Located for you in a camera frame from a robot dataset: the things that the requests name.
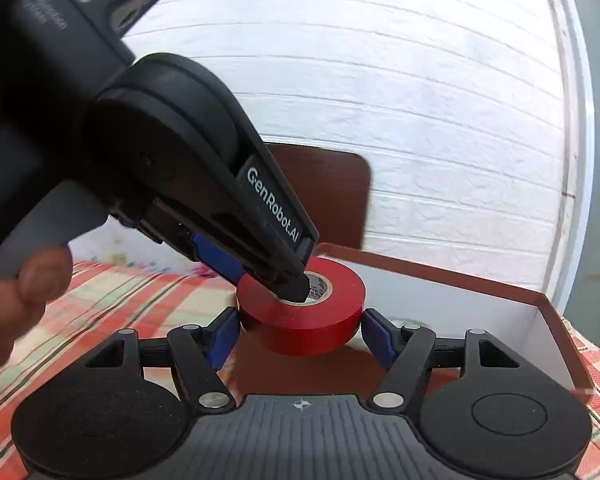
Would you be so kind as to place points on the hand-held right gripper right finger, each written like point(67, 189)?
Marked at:
point(377, 340)

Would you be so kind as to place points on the brown chair back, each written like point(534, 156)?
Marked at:
point(330, 195)

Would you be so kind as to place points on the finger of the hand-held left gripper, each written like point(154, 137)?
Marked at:
point(215, 256)
point(292, 285)

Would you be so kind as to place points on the red tape roll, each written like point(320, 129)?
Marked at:
point(305, 330)

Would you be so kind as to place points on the white printed cloth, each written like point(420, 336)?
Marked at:
point(130, 250)

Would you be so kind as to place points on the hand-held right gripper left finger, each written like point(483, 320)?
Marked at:
point(225, 340)

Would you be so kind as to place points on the person's left hand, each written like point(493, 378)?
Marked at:
point(25, 300)

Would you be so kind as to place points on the brown box with white inside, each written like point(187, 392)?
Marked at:
point(505, 320)

